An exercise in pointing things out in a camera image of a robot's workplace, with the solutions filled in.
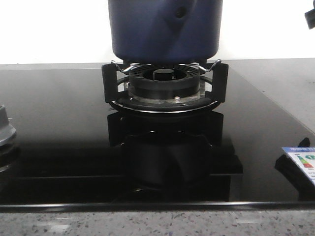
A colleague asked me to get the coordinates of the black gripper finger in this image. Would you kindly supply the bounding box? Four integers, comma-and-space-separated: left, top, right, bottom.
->
305, 9, 315, 29

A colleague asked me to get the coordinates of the dark blue cooking pot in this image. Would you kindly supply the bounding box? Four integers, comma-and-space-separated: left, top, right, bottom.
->
108, 0, 223, 64

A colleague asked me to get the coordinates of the black pot support grate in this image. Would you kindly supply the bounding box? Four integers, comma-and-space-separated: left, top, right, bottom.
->
101, 60, 229, 114

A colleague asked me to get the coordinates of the energy rating label sticker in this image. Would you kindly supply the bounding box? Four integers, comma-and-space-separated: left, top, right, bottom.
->
282, 147, 315, 185

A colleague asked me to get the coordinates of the black burner head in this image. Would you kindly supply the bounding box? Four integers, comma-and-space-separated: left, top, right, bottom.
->
127, 65, 205, 104

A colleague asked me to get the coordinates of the black glass gas stove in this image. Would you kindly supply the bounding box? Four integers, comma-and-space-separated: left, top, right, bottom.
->
0, 67, 315, 212

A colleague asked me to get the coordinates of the grey stove control knob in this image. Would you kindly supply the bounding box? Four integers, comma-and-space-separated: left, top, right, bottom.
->
0, 105, 16, 156

